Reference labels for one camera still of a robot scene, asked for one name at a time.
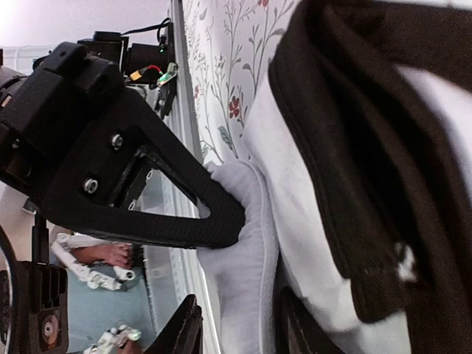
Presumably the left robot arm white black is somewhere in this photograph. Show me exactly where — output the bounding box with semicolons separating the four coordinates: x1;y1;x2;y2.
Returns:
1;42;245;249

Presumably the white underwear black trim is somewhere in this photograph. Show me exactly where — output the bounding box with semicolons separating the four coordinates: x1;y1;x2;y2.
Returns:
198;1;471;353

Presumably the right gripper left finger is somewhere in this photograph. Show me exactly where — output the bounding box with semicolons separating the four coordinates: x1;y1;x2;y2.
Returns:
145;294;203;354

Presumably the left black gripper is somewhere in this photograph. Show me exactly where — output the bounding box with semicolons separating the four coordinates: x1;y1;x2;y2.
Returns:
1;42;136;213

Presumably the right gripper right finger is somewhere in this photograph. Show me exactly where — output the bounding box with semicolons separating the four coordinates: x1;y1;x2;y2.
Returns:
276;287;343;354

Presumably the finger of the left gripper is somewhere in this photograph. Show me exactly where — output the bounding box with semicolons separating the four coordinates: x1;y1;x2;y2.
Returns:
42;89;245;249

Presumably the aluminium front rail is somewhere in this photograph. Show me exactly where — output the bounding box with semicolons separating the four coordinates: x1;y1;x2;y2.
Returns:
143;1;221;353

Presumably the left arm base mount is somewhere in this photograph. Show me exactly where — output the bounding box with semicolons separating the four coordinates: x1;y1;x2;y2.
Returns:
78;17;178;119

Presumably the floral patterned table mat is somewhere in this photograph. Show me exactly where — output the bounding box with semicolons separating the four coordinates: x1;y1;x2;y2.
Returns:
183;0;297;164

